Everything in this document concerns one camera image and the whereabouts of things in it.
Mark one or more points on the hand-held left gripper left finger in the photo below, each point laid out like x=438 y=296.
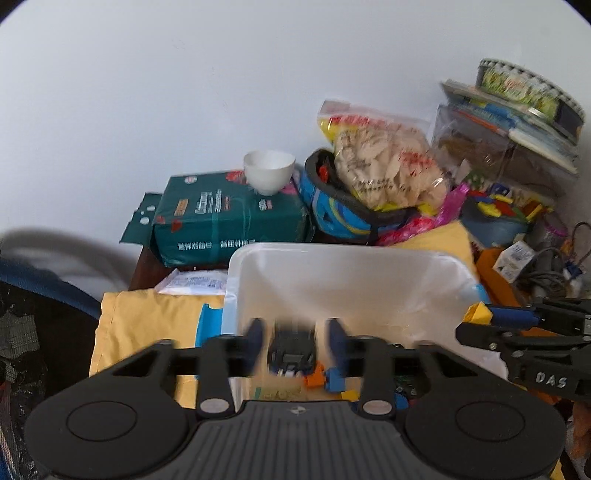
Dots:
x=254 y=341

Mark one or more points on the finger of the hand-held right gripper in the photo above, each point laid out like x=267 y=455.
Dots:
x=480 y=336
x=512 y=314

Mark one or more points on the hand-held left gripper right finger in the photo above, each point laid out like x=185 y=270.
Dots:
x=337 y=341

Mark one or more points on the small yellow toy block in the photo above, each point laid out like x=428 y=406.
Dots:
x=478 y=314

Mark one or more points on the black toy car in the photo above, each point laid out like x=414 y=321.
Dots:
x=293 y=350

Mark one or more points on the pile of toy building blocks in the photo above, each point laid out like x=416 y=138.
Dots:
x=332 y=382

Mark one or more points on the white plastic storage bin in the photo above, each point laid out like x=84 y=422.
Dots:
x=346 y=286

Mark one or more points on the brown wooden desktop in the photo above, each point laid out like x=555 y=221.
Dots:
x=141 y=272

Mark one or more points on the orange box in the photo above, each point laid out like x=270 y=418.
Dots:
x=489 y=267

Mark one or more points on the small white carton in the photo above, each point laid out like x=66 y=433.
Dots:
x=513 y=259

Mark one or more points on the white plastic packet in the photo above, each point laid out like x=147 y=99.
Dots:
x=194 y=282

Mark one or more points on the grey bowl of toys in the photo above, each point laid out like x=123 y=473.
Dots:
x=498 y=221

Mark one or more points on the pink plastic bag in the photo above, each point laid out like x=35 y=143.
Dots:
x=429 y=221

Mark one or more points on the green tissue pack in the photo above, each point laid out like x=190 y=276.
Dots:
x=221 y=217

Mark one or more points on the blue bicycle helmet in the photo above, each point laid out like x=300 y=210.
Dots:
x=332 y=207

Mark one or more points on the clear plastic box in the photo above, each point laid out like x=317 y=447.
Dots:
x=489 y=152

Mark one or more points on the white ceramic bowl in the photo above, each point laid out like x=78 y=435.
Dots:
x=269 y=170

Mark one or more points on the clear snack bag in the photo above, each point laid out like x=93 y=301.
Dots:
x=378 y=161

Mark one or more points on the clear box with books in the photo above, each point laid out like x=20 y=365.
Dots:
x=508 y=122

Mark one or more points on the round printed tin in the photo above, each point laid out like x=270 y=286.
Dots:
x=526 y=92

